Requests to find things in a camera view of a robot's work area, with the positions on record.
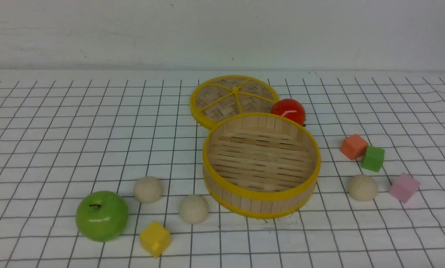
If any yellow cube block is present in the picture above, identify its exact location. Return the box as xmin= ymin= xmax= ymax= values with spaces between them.
xmin=139 ymin=221 xmax=172 ymax=258

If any red tomato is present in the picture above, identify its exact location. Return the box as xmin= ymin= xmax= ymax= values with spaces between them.
xmin=271 ymin=99 xmax=306 ymax=127

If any orange cube block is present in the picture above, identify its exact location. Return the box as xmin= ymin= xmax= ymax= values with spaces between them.
xmin=340 ymin=134 xmax=369 ymax=160

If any bamboo steamer tray yellow rim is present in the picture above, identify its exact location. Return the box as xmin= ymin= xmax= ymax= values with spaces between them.
xmin=202 ymin=113 xmax=321 ymax=219

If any pink cube block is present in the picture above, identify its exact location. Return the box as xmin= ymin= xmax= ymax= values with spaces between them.
xmin=389 ymin=173 xmax=420 ymax=203

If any bamboo steamer lid yellow rim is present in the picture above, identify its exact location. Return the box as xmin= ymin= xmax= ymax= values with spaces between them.
xmin=190 ymin=75 xmax=280 ymax=130

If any green cube block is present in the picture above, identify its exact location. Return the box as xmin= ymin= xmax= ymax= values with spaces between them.
xmin=361 ymin=145 xmax=385 ymax=172

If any beige bun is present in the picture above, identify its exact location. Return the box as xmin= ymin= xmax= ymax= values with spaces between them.
xmin=133 ymin=176 xmax=164 ymax=204
xmin=179 ymin=195 xmax=209 ymax=224
xmin=348 ymin=174 xmax=378 ymax=201

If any green apple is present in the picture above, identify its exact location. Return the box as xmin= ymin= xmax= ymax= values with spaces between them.
xmin=75 ymin=191 xmax=129 ymax=242

